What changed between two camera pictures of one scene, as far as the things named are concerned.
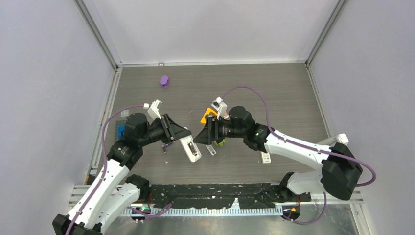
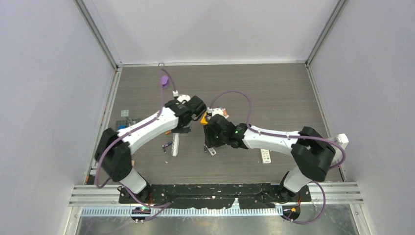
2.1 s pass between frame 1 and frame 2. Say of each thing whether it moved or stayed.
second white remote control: stayed
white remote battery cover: stayed
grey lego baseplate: stayed
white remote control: moved
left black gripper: moved
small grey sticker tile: stayed
